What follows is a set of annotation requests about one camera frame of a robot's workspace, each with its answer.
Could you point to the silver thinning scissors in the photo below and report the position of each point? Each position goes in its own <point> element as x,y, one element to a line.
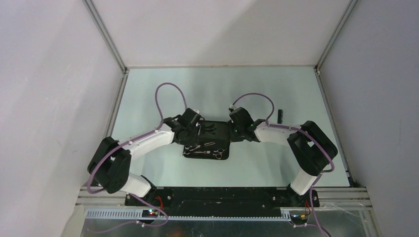
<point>199,149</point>

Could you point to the black comb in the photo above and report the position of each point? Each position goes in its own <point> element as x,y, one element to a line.
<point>280,116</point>

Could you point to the left controller board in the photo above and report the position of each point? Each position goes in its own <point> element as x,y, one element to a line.
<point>150,213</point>

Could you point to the aluminium corner frame post left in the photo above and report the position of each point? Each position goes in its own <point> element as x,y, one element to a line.
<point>100,24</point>

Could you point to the aluminium front rail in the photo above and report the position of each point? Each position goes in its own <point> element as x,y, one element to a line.
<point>121,205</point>

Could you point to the aluminium corner frame post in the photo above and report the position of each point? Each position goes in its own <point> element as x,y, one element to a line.
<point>336,32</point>
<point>100,24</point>

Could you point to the silver cutting scissors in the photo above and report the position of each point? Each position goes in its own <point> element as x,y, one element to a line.
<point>218,154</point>

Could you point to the right controller board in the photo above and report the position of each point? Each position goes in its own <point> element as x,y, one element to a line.
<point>300,218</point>

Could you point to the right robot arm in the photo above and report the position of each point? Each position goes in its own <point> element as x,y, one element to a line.
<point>311,147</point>

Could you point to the black zip tool case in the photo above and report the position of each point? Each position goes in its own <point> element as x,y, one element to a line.
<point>221,139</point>

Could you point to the aluminium corner frame post right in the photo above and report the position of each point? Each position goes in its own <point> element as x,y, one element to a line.
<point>336,32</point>

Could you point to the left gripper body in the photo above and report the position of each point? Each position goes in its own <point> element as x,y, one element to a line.
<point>192,138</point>

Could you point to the controller board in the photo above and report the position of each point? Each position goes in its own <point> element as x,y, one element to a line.
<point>150,213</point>
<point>300,218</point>

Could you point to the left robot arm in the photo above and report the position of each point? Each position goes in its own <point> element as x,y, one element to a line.
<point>110,165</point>

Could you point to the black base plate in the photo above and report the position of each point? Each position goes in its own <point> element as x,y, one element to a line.
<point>228,201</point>

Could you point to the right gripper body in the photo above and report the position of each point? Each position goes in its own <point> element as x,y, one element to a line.
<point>236,133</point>

